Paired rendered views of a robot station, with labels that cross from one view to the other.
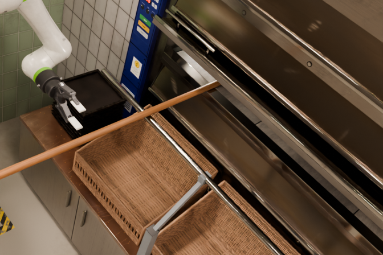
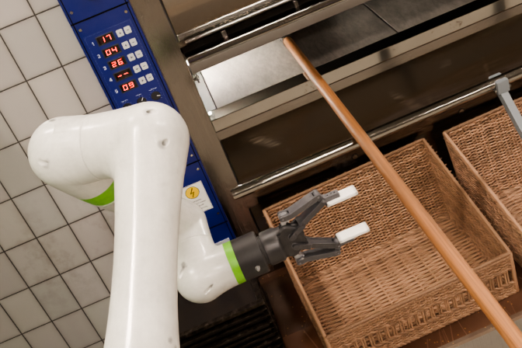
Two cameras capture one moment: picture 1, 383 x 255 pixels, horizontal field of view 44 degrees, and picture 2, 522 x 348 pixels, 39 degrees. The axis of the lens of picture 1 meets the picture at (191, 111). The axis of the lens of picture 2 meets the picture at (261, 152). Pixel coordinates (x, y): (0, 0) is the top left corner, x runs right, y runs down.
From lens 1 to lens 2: 1.39 m
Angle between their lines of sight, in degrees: 30
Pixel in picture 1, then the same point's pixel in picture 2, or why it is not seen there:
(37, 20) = not seen: hidden behind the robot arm
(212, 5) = not seen: outside the picture
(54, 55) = (202, 227)
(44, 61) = (207, 245)
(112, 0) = not seen: hidden behind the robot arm
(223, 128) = (375, 88)
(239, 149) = (417, 78)
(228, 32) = not seen: outside the picture
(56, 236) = not seen: outside the picture
